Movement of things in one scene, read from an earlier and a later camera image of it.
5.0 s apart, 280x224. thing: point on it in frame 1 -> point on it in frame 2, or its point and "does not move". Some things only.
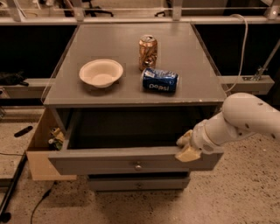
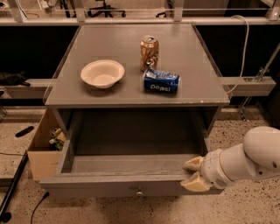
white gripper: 200,137 -> 212,171
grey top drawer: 125,141 -> 123,174
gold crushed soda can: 147,52 does not move
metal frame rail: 177,17 does not move
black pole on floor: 5,216 does not move
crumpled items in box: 57,138 does not move
